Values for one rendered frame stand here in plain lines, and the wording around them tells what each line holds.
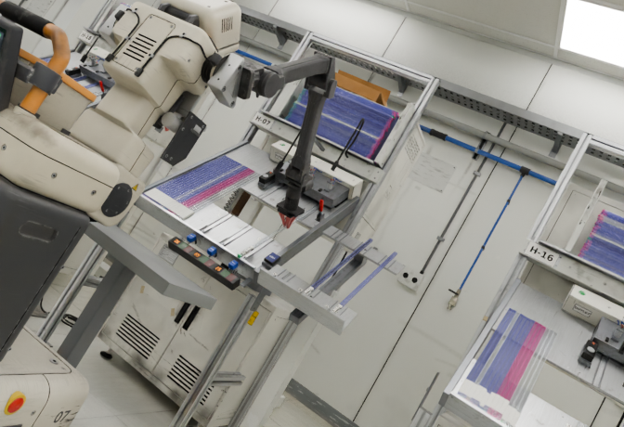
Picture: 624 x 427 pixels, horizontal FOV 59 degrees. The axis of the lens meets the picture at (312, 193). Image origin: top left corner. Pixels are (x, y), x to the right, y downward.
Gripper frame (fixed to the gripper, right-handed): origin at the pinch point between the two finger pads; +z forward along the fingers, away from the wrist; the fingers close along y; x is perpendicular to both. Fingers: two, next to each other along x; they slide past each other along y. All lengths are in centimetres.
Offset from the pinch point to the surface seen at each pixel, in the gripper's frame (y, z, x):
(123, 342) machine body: 45, 70, 42
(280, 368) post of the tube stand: -32, 29, 37
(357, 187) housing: -8.2, -9.1, -39.7
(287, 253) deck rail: -9.9, 3.0, 11.6
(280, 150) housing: 34, -10, -37
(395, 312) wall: -19, 116, -132
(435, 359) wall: -57, 126, -124
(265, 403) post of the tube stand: -34, 39, 45
